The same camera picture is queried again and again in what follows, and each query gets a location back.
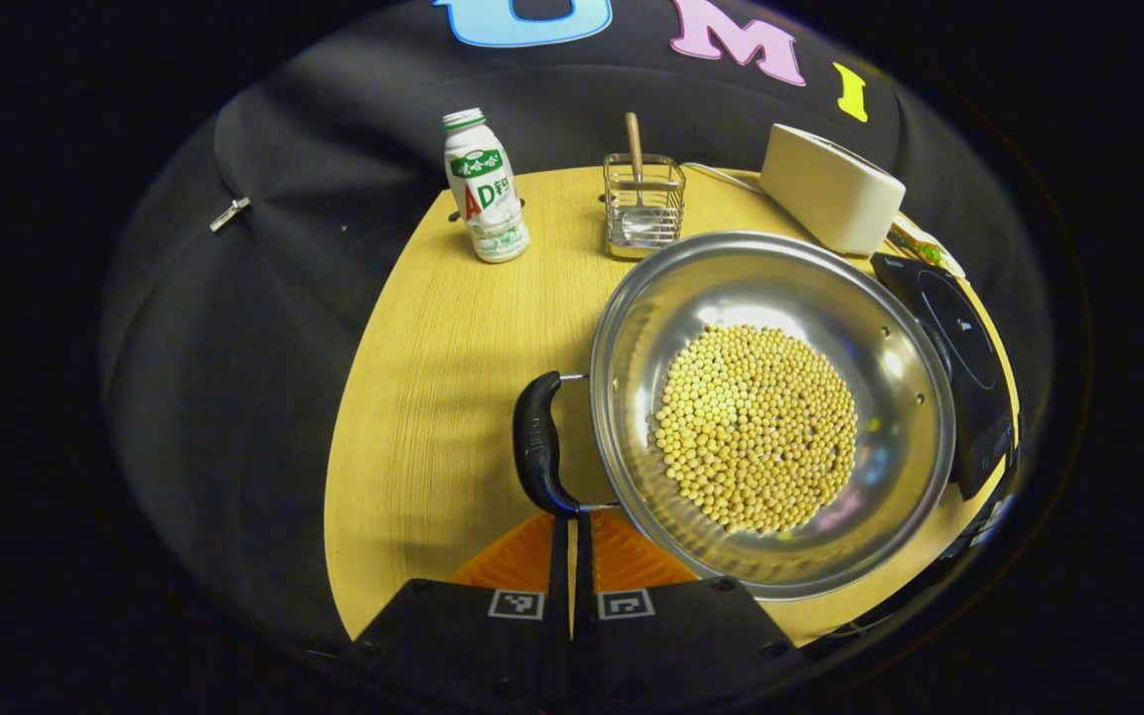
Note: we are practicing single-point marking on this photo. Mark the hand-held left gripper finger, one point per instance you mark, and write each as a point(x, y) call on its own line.
point(560, 616)
point(583, 616)

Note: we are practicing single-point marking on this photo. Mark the stainless steel pot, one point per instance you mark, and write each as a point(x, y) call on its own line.
point(731, 288)

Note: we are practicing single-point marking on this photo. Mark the black induction cooktop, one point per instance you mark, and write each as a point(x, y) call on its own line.
point(969, 348)

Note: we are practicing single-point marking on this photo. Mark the pile of soybeans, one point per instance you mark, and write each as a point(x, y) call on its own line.
point(756, 427)

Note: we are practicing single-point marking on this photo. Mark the black backdrop cloth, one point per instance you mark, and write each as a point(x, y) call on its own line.
point(264, 328)

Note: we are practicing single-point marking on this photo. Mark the white green drink bottle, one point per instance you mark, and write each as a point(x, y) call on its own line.
point(483, 189)

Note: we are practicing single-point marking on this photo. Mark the white toaster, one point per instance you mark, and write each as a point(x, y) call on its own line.
point(820, 189)

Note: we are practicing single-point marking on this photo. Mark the sandwich with lettuce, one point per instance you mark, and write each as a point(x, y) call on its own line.
point(925, 246)

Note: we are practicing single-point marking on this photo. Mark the silver metal clip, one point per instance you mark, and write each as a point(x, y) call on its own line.
point(230, 213)

